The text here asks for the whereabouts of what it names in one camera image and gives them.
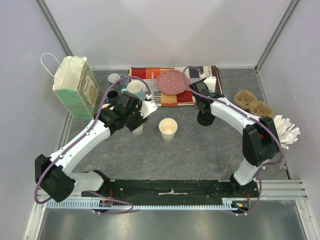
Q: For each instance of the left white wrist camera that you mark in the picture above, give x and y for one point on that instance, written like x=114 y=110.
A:
x=149 y=106

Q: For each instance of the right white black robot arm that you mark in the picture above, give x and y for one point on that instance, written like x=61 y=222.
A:
x=260 y=141

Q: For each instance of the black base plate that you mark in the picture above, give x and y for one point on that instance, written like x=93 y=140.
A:
x=125 y=188

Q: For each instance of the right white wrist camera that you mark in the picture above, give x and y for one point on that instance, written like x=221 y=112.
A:
x=210 y=82

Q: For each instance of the white wrapped straws bundle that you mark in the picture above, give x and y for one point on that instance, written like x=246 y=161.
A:
x=286 y=131

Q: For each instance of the white paper cup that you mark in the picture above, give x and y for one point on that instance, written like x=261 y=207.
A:
x=138 y=130
x=168 y=128

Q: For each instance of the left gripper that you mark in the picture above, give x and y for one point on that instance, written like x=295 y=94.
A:
x=140 y=121

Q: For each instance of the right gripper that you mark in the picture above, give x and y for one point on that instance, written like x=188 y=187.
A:
x=205 y=118

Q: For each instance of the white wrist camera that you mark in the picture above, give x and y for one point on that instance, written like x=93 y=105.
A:
x=210 y=82
x=149 y=106

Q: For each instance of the pink dotted plate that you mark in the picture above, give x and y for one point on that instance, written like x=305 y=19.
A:
x=172 y=82

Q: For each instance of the green paper gift bag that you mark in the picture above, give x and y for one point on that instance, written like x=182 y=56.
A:
x=76 y=86

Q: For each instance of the light blue mug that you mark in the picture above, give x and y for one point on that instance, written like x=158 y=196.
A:
x=135 y=88

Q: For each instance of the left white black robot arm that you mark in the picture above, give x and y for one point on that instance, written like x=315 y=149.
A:
x=54 y=173

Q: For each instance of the small grey cup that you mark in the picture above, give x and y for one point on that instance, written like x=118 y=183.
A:
x=112 y=78

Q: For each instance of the dark blue mug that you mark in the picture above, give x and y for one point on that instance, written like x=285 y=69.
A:
x=112 y=97

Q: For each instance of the cardboard cup carrier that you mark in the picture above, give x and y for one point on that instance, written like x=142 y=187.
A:
x=247 y=101

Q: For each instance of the colourful patchwork placemat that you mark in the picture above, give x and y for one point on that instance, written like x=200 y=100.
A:
x=184 y=99

